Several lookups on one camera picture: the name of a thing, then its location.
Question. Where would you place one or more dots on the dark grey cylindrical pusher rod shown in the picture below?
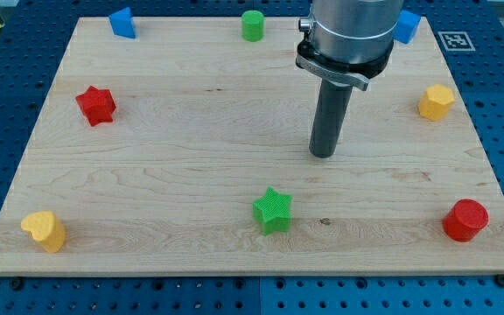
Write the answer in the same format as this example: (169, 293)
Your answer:
(333, 99)

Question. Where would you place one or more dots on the green star block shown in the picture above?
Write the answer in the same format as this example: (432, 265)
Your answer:
(273, 211)

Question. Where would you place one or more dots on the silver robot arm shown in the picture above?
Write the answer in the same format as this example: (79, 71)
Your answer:
(346, 43)

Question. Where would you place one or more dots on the red star block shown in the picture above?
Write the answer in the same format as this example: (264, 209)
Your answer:
(97, 105)

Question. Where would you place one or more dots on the yellow hexagon block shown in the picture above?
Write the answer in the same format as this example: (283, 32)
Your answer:
(436, 102)

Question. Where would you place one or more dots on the blue cube block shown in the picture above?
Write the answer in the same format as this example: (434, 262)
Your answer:
(406, 26)

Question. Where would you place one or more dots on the green cylinder block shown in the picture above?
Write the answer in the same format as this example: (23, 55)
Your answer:
(252, 25)

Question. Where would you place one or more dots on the white fiducial marker tag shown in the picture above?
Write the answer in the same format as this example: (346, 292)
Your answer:
(456, 41)

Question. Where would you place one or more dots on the light wooden board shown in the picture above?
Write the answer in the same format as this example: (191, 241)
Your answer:
(204, 123)

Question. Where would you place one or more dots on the red cylinder block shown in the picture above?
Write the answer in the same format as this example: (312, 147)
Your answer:
(465, 220)

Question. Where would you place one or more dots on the blue triangle block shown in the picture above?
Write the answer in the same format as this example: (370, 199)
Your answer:
(122, 24)

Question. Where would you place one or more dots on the yellow heart block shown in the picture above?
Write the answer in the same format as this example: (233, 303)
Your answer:
(46, 229)

